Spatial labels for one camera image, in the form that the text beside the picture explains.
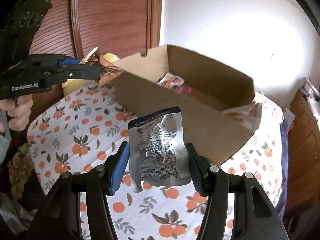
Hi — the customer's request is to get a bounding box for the person's left hand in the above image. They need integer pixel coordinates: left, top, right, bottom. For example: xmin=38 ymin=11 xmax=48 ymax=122
xmin=1 ymin=95 xmax=33 ymax=132

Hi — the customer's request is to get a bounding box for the red white snack packet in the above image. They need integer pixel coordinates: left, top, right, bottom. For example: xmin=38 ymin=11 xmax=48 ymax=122
xmin=157 ymin=73 xmax=184 ymax=89

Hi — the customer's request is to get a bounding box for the silver foil snack pouch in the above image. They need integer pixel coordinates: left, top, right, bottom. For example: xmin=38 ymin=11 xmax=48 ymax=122
xmin=128 ymin=106 xmax=191 ymax=193

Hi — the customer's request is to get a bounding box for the copper foil snack bag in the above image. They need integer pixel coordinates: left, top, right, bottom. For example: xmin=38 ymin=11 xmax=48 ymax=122
xmin=80 ymin=47 xmax=123 ymax=87

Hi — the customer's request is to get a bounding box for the wooden side cabinet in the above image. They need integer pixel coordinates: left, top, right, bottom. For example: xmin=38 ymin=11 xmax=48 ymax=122
xmin=286 ymin=91 xmax=319 ymax=212

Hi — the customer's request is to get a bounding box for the orange print table cloth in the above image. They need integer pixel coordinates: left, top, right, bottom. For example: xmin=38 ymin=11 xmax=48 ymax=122
xmin=28 ymin=83 xmax=287 ymax=239

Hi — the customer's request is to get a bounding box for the brown cardboard box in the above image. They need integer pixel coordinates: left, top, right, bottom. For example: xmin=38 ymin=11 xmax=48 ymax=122
xmin=113 ymin=45 xmax=254 ymax=165

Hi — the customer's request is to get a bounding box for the wooden wardrobe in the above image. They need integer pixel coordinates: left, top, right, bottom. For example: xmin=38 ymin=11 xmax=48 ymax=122
xmin=23 ymin=0 xmax=164 ymax=123

